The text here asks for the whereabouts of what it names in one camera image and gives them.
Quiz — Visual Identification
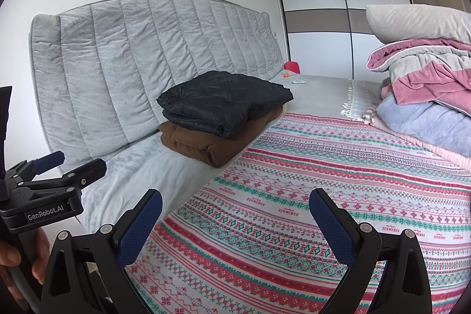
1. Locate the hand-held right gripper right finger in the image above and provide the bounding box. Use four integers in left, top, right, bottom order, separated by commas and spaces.
308, 187, 434, 314

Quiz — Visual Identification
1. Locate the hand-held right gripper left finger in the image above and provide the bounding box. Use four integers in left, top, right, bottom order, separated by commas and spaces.
39, 188, 163, 314

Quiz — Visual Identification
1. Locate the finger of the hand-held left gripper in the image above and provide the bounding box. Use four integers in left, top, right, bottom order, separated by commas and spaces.
6, 151, 65, 187
18, 158, 107, 197

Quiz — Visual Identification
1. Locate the black quilted jacket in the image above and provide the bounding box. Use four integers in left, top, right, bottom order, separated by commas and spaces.
156, 70, 294, 139

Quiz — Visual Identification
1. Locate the person's left hand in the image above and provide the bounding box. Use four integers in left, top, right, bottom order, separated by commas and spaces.
0, 229, 51, 300

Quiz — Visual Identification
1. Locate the grey bed sheet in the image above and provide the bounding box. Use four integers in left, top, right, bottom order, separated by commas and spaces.
79, 73, 383, 238

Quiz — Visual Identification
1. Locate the red green patterned blanket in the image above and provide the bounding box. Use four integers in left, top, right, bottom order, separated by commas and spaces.
124, 112, 471, 314

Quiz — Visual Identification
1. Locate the brown folded garment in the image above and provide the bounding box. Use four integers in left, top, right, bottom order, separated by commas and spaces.
158, 104, 287, 168

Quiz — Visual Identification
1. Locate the light pink blanket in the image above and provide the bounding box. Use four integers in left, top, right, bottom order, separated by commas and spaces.
362, 106, 471, 173

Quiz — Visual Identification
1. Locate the grey padded headboard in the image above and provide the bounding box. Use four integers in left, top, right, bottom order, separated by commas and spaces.
29, 0, 285, 167

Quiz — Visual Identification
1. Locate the white fringed towel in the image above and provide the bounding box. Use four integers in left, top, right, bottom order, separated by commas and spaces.
340, 79, 383, 122

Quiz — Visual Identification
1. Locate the light blue blanket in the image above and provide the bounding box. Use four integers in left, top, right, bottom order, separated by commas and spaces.
375, 93, 471, 161

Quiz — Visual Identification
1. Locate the grey pink folded cloth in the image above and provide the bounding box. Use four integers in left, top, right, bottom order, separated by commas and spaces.
380, 78, 397, 103

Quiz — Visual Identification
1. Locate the pink grey quilt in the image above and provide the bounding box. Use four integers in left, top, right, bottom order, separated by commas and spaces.
367, 40, 471, 116

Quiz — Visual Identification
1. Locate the white pillow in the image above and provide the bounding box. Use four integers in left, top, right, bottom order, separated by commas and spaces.
365, 4, 471, 47

